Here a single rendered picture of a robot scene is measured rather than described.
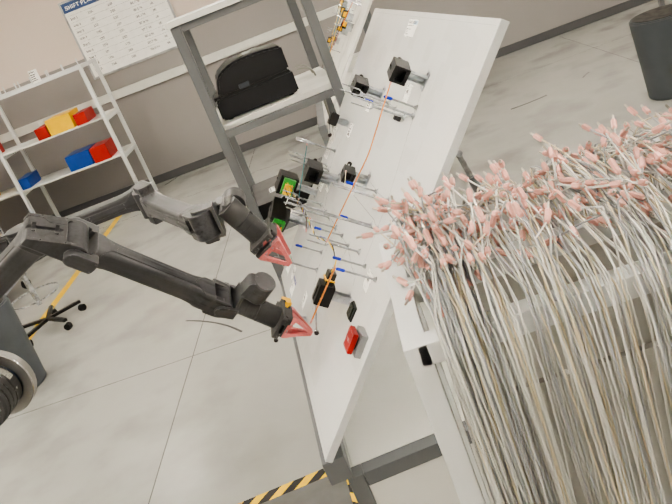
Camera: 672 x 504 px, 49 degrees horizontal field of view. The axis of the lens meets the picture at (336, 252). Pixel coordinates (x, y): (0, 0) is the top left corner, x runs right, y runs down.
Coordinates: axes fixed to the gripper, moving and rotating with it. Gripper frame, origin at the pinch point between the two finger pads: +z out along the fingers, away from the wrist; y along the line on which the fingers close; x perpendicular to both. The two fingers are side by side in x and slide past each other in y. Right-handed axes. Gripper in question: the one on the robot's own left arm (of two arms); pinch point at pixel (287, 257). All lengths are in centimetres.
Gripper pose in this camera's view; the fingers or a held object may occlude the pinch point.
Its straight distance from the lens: 175.6
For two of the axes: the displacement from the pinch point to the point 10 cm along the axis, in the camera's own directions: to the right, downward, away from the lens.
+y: -1.0, -4.2, 9.0
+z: 7.0, 6.1, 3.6
